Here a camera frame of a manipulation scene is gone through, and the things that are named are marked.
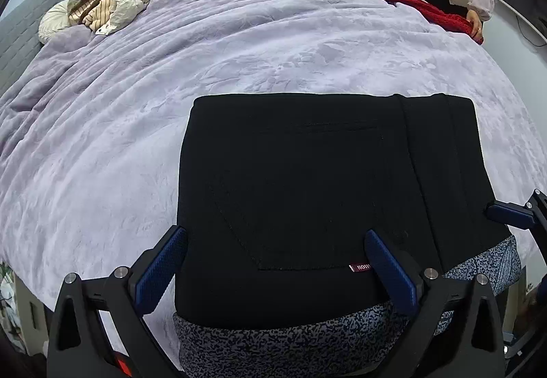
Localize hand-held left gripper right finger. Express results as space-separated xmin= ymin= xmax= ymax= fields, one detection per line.
xmin=364 ymin=229 xmax=507 ymax=378

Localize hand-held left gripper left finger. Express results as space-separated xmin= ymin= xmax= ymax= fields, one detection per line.
xmin=46 ymin=225 xmax=189 ymax=378

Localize black pants with patterned lining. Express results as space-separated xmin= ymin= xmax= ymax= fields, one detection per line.
xmin=173 ymin=92 xmax=523 ymax=378

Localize lavender fleece blanket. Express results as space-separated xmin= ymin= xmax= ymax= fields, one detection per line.
xmin=0 ymin=0 xmax=547 ymax=366

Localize white desk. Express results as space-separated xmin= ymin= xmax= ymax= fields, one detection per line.
xmin=496 ymin=0 xmax=547 ymax=49

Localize white pillow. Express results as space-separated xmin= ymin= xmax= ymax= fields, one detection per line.
xmin=38 ymin=0 xmax=78 ymax=44

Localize grey quilted headboard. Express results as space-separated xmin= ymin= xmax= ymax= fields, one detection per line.
xmin=0 ymin=0 xmax=99 ymax=96

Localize beige bed frame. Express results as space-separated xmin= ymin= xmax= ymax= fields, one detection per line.
xmin=15 ymin=273 xmax=51 ymax=356

